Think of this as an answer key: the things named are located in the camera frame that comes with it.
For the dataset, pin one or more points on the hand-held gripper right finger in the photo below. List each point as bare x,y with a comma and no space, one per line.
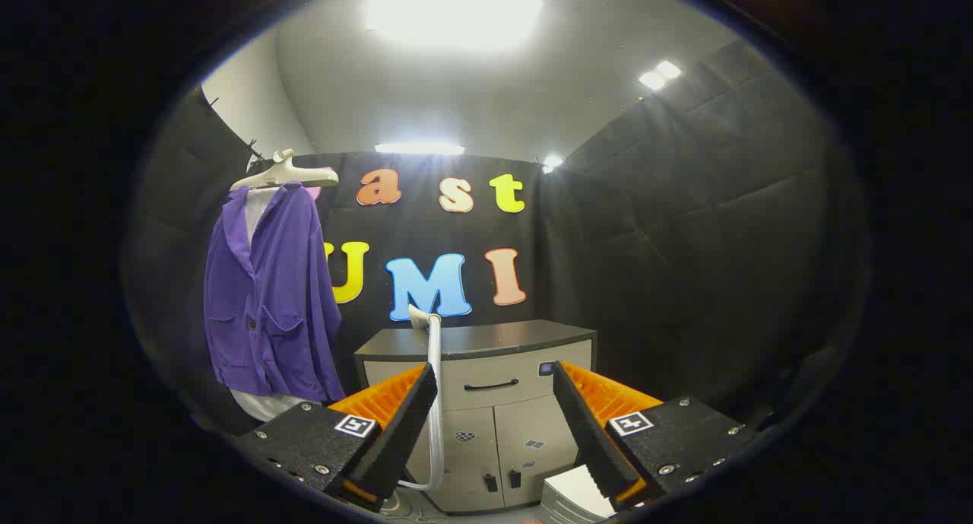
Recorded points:
589,425

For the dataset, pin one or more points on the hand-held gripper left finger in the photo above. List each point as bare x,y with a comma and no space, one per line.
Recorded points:
403,425

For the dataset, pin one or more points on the white garment steamer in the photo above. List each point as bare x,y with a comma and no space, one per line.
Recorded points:
435,372

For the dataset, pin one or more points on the white shirt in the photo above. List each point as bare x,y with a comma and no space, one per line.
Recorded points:
262,404

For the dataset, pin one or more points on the white clothes hanger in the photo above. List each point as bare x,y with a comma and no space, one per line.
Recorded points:
293,176

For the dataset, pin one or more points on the grey cabinet with dark top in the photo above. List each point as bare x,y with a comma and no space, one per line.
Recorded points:
486,341

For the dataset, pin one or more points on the black backdrop cloth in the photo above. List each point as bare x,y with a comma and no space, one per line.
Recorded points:
426,227

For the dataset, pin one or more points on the long ceiling strip light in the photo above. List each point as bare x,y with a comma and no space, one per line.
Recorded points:
419,148

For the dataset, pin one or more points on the large ceiling panel light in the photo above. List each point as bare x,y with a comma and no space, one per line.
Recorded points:
454,11

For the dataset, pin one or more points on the black quilted wall padding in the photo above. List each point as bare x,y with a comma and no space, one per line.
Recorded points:
707,242
171,220

